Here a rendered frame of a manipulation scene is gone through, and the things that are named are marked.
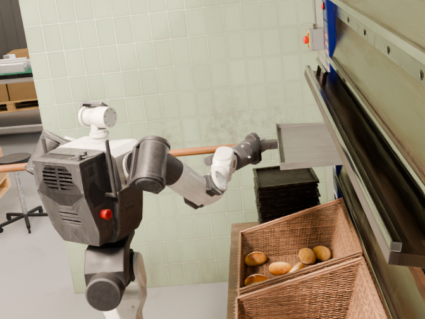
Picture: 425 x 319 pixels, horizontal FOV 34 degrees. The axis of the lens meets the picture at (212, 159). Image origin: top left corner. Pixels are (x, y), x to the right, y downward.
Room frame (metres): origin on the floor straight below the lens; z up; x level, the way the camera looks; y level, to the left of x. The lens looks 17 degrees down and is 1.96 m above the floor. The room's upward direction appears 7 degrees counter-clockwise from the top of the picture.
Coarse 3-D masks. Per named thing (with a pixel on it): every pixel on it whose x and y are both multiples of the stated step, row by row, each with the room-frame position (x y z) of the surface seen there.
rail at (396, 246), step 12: (312, 72) 2.69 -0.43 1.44; (312, 84) 2.51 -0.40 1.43; (324, 96) 2.24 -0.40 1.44; (324, 108) 2.11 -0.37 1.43; (336, 120) 1.92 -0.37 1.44; (336, 132) 1.81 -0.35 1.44; (348, 144) 1.67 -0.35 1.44; (348, 156) 1.58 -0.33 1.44; (360, 168) 1.47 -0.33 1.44; (360, 180) 1.40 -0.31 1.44; (372, 192) 1.32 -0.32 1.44; (372, 204) 1.26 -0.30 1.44; (384, 216) 1.19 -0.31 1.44; (384, 228) 1.14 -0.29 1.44; (396, 240) 1.08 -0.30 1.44
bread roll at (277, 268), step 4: (272, 264) 2.66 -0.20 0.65; (276, 264) 2.65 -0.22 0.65; (280, 264) 2.64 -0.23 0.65; (284, 264) 2.64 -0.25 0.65; (288, 264) 2.65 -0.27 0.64; (272, 268) 2.64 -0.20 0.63; (276, 268) 2.63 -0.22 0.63; (280, 268) 2.63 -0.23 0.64; (284, 268) 2.63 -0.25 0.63; (288, 268) 2.63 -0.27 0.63; (272, 272) 2.64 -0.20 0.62; (276, 272) 2.63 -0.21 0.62; (280, 272) 2.63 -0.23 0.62; (284, 272) 2.62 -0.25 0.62; (276, 276) 2.64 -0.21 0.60
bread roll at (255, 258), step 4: (252, 252) 2.80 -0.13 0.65; (256, 252) 2.80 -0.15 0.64; (260, 252) 2.80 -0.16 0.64; (248, 256) 2.78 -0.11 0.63; (252, 256) 2.78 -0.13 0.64; (256, 256) 2.77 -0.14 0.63; (260, 256) 2.78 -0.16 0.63; (264, 256) 2.79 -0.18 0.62; (248, 260) 2.77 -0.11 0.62; (252, 260) 2.77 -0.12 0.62; (256, 260) 2.77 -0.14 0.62; (260, 260) 2.77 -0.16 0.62; (264, 260) 2.78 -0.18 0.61; (248, 264) 2.77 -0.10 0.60; (252, 264) 2.76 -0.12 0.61; (256, 264) 2.76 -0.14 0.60; (260, 264) 2.77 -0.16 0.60
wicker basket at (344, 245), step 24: (288, 216) 2.82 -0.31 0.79; (312, 216) 2.82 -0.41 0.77; (336, 216) 2.81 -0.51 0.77; (240, 240) 2.75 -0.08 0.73; (264, 240) 2.84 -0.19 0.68; (288, 240) 2.82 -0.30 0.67; (312, 240) 2.82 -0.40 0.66; (336, 240) 2.72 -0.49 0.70; (240, 264) 2.52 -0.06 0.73; (264, 264) 2.79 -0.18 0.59; (312, 264) 2.73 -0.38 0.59; (336, 264) 2.61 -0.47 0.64; (240, 288) 2.31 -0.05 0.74; (336, 288) 2.49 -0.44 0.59
